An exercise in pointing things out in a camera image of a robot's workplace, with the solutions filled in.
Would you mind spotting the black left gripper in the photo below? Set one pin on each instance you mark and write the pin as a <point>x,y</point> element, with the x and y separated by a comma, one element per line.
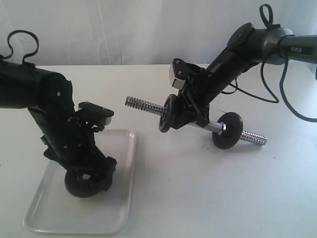
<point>71,143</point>

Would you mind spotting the white rectangular plastic tray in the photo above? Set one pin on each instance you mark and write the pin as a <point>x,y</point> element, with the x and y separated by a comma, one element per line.
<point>54,210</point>

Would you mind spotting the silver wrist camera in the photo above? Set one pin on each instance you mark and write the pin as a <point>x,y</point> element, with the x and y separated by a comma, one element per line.
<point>179,72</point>
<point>91,112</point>

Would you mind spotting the black weight plate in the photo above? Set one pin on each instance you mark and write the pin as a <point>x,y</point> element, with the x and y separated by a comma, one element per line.
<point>84,190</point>

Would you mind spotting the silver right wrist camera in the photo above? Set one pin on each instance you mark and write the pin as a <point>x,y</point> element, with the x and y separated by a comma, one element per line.
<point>179,72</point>

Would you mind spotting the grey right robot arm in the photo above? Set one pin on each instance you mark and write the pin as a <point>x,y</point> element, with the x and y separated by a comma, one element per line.
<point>246,48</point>

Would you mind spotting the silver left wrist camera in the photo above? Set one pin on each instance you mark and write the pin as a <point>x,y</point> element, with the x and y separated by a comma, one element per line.
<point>91,112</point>

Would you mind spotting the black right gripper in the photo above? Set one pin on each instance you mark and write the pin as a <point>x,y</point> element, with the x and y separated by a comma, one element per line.
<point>204,84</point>

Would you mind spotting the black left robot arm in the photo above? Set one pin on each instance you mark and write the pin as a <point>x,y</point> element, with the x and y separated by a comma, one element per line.
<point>25,86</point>

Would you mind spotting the chrome threaded dumbbell bar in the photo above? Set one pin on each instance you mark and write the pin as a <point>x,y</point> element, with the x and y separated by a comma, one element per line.
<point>213,126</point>

